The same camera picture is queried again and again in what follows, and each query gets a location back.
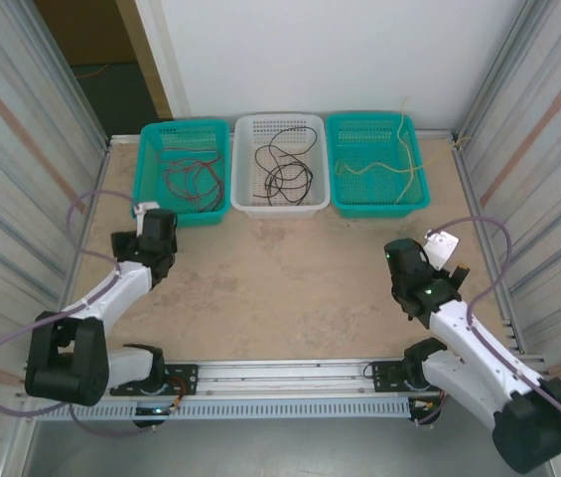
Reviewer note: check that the brown wooden door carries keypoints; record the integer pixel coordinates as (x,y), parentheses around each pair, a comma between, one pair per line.
(86,30)

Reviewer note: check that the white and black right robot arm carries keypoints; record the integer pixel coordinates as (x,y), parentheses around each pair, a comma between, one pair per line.
(463,333)

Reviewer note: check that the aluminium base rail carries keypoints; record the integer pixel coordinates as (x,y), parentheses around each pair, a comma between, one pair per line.
(285,377)

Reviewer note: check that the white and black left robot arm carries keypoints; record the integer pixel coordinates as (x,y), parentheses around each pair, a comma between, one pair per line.
(101,293)

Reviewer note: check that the teal perforated plastic basket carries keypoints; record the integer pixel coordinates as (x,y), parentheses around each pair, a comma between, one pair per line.
(151,144)
(359,134)

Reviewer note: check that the beige door frame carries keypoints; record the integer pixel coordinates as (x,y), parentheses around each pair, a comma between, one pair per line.
(146,59)

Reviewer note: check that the white perforated plastic basket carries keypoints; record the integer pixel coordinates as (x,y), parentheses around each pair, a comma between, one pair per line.
(245,189)

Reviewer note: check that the aluminium table edge frame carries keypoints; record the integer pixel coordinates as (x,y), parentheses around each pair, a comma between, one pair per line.
(126,139)

